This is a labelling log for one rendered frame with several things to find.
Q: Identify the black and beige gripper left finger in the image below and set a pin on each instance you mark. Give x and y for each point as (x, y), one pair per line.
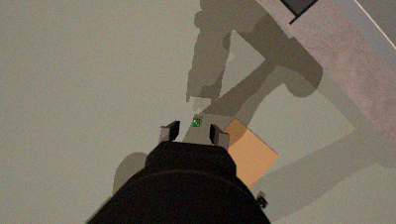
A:
(169, 132)

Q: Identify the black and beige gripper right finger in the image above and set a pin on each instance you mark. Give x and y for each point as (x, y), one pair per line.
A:
(218, 137)

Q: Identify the green die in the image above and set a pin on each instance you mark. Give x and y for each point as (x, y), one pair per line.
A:
(196, 123)

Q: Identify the orange square mat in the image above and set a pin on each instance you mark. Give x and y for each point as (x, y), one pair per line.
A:
(251, 155)

